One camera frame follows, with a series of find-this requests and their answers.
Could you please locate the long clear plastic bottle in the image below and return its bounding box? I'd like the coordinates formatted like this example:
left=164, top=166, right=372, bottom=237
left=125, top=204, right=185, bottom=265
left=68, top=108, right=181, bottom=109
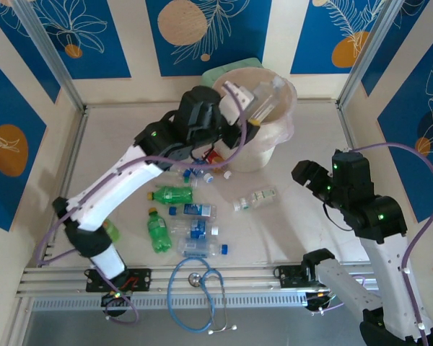
left=248, top=76, right=288, bottom=123

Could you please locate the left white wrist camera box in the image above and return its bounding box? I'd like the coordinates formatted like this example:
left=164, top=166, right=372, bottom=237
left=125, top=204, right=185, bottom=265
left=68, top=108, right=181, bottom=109
left=219, top=81, right=256, bottom=126

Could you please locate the aluminium frame post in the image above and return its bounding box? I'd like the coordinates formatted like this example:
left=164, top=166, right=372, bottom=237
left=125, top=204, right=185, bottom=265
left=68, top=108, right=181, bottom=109
left=11, top=0, right=88, bottom=113
left=336, top=0, right=408, bottom=109

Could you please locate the clear blue-label blue-cap bottle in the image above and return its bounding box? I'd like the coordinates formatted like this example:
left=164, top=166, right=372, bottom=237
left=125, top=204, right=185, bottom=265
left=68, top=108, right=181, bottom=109
left=168, top=203, right=217, bottom=220

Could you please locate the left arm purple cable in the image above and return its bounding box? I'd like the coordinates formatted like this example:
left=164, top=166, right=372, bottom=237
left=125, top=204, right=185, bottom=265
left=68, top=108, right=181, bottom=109
left=35, top=83, right=248, bottom=324

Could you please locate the grey slotted cable duct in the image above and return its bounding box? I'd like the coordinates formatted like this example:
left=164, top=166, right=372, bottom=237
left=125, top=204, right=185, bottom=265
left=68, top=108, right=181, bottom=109
left=30, top=291, right=405, bottom=311

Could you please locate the orange bottle red label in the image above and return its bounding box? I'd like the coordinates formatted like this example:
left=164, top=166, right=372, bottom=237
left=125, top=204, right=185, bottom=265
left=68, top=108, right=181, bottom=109
left=205, top=151, right=234, bottom=180

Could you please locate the pale green plastic box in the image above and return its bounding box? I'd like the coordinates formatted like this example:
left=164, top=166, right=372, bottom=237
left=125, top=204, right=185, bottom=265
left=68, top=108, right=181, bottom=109
left=201, top=56, right=264, bottom=91

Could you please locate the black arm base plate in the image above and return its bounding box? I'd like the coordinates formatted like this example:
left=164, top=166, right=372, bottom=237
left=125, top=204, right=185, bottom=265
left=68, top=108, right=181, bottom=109
left=85, top=268, right=152, bottom=293
left=276, top=265, right=311, bottom=289

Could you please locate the blue stethoscope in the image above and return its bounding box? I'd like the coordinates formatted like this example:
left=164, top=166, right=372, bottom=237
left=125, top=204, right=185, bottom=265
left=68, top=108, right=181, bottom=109
left=167, top=256, right=238, bottom=334

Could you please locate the green bottle yellow cap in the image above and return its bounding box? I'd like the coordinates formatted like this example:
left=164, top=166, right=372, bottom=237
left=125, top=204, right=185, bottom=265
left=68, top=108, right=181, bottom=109
left=146, top=185, right=195, bottom=205
left=146, top=208, right=175, bottom=254

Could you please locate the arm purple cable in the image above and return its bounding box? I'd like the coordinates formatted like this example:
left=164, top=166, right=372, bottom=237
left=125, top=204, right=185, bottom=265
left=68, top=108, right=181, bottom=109
left=308, top=142, right=433, bottom=346
left=35, top=83, right=248, bottom=324

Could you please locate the clear plastic bin liner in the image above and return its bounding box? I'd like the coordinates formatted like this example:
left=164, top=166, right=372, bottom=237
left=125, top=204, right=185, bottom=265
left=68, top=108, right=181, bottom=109
left=209, top=68, right=297, bottom=152

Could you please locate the small clear green-white-label bottle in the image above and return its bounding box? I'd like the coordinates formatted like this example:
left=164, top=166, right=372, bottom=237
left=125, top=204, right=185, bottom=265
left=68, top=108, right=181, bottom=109
left=232, top=185, right=278, bottom=213

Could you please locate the clear blue-label white-cap bottle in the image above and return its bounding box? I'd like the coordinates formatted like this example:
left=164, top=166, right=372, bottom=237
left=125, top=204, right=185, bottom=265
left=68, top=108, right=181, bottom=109
left=169, top=218, right=220, bottom=239

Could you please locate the small green jar orange label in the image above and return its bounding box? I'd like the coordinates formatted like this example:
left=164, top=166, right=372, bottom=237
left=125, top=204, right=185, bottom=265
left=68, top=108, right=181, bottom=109
left=102, top=219, right=121, bottom=242

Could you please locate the aluminium table side rail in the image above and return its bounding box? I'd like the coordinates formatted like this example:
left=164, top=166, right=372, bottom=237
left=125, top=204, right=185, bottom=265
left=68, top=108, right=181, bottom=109
left=336, top=100, right=394, bottom=262
left=38, top=106, right=91, bottom=270

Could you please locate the grey metal panel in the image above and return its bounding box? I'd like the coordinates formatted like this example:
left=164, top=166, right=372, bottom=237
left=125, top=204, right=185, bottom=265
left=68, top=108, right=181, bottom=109
left=5, top=295, right=432, bottom=346

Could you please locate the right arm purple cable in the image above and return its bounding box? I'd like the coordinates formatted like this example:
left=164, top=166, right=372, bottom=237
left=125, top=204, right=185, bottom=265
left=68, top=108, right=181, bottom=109
left=308, top=142, right=433, bottom=346

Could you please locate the white ribbed waste bin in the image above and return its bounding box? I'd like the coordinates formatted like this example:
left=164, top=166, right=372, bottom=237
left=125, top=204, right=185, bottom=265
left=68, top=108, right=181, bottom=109
left=209, top=68, right=297, bottom=173

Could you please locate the clear blue-cap water bottle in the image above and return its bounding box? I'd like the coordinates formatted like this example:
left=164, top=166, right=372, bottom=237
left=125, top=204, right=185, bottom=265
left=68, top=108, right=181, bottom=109
left=176, top=238, right=229, bottom=259

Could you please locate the black connector module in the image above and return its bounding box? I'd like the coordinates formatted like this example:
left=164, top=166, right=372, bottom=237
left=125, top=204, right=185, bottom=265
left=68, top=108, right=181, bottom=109
left=305, top=290, right=342, bottom=314
left=100, top=290, right=133, bottom=319

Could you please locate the crushed clear blue-cap bottle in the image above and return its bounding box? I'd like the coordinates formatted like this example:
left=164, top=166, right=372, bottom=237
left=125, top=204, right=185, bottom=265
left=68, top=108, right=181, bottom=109
left=167, top=166, right=203, bottom=189

